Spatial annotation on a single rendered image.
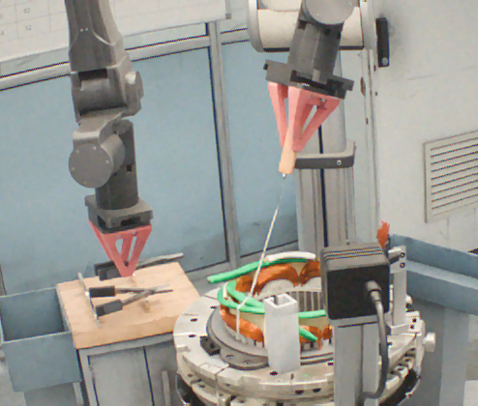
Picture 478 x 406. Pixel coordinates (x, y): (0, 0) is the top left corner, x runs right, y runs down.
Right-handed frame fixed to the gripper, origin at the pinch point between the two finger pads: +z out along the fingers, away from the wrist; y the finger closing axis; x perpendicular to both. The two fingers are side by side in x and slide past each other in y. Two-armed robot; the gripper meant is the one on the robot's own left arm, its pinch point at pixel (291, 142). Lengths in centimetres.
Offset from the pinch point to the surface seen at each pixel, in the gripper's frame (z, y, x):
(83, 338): 33.7, -21.6, -9.8
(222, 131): 16, -208, 141
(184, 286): 25.8, -25.1, 7.7
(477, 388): 36, -3, 59
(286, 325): 19.5, 10.0, -2.7
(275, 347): 22.6, 9.1, -2.7
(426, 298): 18.9, -1.7, 34.9
